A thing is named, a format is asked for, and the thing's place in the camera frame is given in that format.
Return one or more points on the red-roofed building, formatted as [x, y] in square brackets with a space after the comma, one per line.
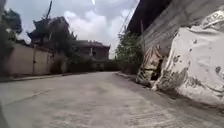
[96, 51]

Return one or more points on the green roadside bush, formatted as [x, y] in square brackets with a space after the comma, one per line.
[128, 50]

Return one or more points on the dark hedge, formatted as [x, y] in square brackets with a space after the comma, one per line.
[83, 65]

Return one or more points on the tan tarpaulin sheet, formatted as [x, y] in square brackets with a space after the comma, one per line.
[150, 63]

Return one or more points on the grey concrete road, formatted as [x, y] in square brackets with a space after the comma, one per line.
[93, 103]

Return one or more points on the dark multi-storey building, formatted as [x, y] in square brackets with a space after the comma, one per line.
[50, 33]

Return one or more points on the grey concrete block building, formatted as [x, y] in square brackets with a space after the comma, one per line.
[173, 20]

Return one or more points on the dark kerb strip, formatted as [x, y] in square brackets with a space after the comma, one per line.
[30, 77]

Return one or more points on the white tarpaulin sheet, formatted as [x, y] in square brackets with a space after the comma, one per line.
[196, 60]

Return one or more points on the stained beige boundary wall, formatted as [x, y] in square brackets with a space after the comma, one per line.
[23, 61]

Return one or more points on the dark trees behind wall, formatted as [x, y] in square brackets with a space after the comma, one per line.
[6, 36]

